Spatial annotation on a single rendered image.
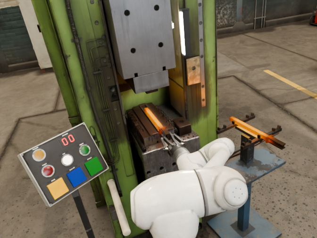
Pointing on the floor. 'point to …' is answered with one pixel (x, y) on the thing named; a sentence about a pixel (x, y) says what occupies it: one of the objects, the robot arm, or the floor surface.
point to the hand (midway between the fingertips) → (165, 133)
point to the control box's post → (82, 213)
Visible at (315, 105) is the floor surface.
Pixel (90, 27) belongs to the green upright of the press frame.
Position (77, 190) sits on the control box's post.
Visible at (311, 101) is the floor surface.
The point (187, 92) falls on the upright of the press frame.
